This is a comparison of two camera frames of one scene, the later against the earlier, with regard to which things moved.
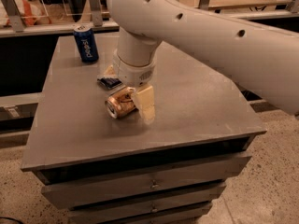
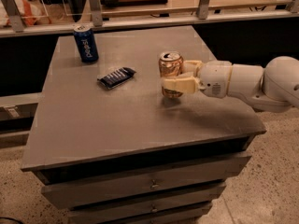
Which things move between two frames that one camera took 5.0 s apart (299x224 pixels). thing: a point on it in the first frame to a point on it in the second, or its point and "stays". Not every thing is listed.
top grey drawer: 144,183 stays
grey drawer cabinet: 121,171 stays
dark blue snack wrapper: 109,82 stays
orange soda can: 121,103 to 170,63
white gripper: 133,73 to 214,77
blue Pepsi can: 87,44 stays
